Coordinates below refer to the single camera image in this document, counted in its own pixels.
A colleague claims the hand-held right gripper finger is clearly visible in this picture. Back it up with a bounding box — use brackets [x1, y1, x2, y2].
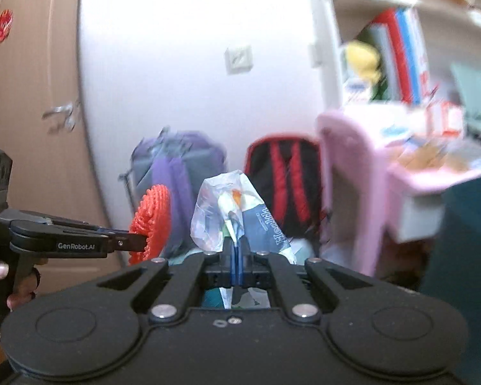
[98, 241, 238, 325]
[237, 238, 381, 325]

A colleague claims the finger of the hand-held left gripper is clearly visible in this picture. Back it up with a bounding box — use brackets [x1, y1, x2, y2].
[104, 230, 150, 252]
[40, 214, 129, 235]

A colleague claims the clear blue printed plastic bag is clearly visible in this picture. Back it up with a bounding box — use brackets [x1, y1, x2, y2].
[190, 170, 299, 309]

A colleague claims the teal plastic bin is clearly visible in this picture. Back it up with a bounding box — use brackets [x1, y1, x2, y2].
[419, 176, 481, 385]

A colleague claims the person's left hand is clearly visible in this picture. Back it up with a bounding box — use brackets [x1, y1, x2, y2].
[0, 260, 41, 311]

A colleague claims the teal zigzag quilt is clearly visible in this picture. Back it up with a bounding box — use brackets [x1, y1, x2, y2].
[168, 236, 323, 309]

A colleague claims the purple grey backpack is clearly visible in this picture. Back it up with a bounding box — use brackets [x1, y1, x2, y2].
[128, 128, 227, 257]

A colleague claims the red black backpack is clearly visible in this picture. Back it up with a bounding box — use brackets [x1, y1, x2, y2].
[244, 134, 325, 237]

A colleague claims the pink desk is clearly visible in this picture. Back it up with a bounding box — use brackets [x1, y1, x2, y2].
[316, 110, 481, 277]

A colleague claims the beige wooden door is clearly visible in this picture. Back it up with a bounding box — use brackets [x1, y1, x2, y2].
[0, 0, 125, 273]

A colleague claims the red door decoration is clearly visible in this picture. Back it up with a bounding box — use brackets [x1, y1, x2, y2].
[0, 8, 14, 45]

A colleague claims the white shelf unit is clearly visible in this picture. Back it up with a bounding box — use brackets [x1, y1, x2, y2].
[308, 0, 481, 109]

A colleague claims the yellow green plush toy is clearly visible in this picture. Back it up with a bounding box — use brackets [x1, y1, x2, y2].
[345, 42, 383, 101]

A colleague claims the orange white box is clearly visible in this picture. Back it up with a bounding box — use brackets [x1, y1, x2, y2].
[425, 102, 466, 137]

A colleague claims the row of upright books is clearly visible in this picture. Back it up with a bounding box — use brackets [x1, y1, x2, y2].
[369, 6, 431, 105]

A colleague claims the green book stand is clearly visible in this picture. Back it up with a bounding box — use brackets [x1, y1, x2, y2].
[451, 62, 481, 141]

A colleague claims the silver door handle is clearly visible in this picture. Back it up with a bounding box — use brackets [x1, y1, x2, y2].
[42, 102, 81, 131]

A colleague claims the white wall switch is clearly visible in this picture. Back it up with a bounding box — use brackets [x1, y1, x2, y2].
[224, 44, 254, 75]

